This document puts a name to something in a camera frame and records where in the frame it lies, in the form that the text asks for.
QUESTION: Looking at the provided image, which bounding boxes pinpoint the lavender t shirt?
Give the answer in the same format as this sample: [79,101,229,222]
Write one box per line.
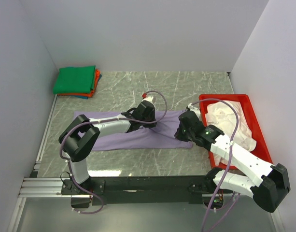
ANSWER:
[73,109,194,151]

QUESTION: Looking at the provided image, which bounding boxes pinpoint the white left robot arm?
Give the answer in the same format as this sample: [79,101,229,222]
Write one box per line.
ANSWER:
[58,97,156,194]

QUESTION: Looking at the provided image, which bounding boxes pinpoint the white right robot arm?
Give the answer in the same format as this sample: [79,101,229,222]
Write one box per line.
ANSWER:
[175,110,290,213]

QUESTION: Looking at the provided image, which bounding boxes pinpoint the white t shirt in bin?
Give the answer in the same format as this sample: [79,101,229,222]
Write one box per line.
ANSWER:
[205,101,257,152]

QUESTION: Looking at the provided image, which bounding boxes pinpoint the blue folded t shirt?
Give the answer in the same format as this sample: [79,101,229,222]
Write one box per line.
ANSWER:
[72,73,102,99]

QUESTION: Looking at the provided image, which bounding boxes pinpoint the orange folded t shirt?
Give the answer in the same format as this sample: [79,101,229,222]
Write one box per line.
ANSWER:
[58,69,102,99]

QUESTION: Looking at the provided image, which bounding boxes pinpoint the red plastic bin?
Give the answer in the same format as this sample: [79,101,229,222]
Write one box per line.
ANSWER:
[198,94,273,170]

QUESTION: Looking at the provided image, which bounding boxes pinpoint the black base beam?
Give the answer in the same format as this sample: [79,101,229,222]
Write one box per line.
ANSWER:
[60,175,233,209]

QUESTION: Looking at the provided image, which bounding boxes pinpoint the green folded t shirt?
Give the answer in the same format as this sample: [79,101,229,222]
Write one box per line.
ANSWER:
[53,66,96,94]

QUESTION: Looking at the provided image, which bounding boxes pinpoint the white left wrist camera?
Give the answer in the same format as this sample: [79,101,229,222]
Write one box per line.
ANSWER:
[142,93,155,104]

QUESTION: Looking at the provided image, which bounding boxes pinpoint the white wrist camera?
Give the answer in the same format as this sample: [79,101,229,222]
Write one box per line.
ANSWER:
[186,103,198,112]
[142,93,155,104]

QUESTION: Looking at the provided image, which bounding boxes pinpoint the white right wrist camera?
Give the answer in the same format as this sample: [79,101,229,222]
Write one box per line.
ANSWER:
[186,103,198,112]

